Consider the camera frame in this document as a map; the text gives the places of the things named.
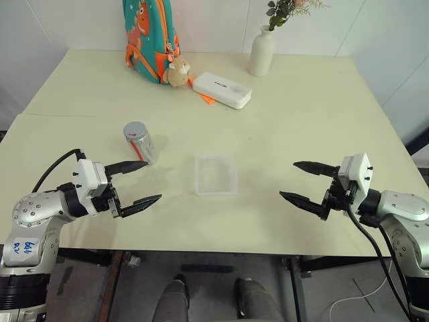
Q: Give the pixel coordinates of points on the clear plastic rectangular container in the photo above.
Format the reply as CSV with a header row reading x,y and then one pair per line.
x,y
216,174

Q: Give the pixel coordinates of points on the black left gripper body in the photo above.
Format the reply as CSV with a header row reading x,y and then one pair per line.
x,y
113,203

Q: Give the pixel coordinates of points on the white rectangular case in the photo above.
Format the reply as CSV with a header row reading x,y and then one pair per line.
x,y
223,90

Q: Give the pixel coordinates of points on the black metal side frame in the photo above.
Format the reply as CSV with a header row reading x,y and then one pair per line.
x,y
417,142

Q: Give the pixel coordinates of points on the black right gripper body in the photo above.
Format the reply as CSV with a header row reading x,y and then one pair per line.
x,y
336,198

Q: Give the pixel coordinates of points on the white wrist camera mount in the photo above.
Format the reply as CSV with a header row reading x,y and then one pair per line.
x,y
357,171
85,174

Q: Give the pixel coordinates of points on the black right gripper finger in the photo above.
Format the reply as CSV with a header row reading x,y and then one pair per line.
x,y
308,204
318,167

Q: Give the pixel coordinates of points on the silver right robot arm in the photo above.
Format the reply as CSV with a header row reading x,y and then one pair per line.
x,y
402,208

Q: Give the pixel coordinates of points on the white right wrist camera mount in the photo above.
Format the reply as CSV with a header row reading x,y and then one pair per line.
x,y
357,171

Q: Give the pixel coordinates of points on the grey rounded leg cover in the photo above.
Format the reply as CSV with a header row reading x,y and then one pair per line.
x,y
258,302
172,302

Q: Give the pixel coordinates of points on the white ceramic vase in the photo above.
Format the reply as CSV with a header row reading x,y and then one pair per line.
x,y
261,53

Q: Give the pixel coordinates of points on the black floor tape strip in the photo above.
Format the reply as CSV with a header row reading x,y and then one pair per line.
x,y
207,269

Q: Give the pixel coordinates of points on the orange paper card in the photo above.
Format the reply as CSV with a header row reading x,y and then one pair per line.
x,y
207,99

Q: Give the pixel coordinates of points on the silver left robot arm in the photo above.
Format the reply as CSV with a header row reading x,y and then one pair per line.
x,y
33,208

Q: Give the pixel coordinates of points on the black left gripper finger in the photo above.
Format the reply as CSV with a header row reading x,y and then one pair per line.
x,y
127,166
137,206

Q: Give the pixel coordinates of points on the teal orange dinosaur backpack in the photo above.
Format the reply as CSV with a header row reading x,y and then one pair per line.
x,y
147,37

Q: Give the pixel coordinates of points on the clear plastic jar grey lid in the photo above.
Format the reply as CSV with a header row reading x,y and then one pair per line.
x,y
145,149

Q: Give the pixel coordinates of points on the pink flowers green leaves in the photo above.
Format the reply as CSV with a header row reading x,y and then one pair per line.
x,y
279,13

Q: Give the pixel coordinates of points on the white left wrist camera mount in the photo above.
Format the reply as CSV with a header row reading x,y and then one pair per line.
x,y
85,174

